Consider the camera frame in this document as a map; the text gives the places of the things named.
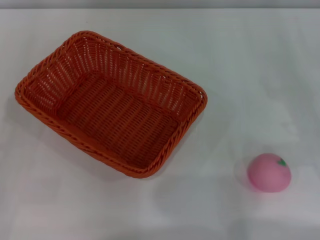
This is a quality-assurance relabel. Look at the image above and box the orange woven plastic basket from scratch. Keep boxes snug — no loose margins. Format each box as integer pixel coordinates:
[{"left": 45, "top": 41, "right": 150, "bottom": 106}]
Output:
[{"left": 14, "top": 30, "right": 209, "bottom": 180}]

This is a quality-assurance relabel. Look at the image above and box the pink peach toy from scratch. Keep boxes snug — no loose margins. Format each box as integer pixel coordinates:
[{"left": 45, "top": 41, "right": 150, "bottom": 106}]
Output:
[{"left": 246, "top": 153, "right": 293, "bottom": 193}]

